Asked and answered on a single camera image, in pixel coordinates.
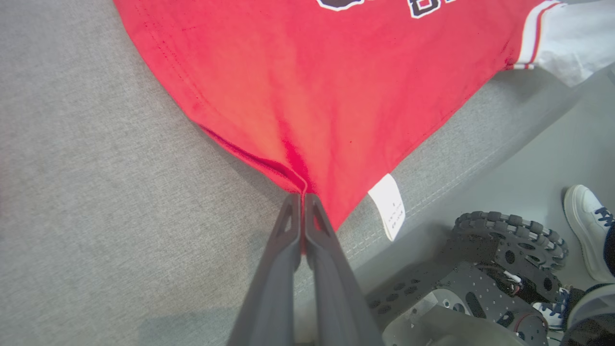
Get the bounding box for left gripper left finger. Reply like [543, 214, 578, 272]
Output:
[228, 192, 304, 346]

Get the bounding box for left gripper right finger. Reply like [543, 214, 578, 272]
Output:
[305, 193, 385, 346]

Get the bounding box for red jersey with white trim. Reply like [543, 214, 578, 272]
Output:
[114, 0, 615, 243]

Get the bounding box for black omni wheel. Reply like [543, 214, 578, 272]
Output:
[452, 210, 570, 291]

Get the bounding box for grey fabric sofa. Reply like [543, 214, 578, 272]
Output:
[0, 0, 615, 346]

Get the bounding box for white sneaker blue laces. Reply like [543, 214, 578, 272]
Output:
[531, 286, 575, 332]

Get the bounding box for trouser leg with cuff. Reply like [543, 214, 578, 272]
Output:
[560, 283, 615, 346]

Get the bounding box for dark blue trouser leg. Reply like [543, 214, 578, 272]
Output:
[603, 221, 615, 279]

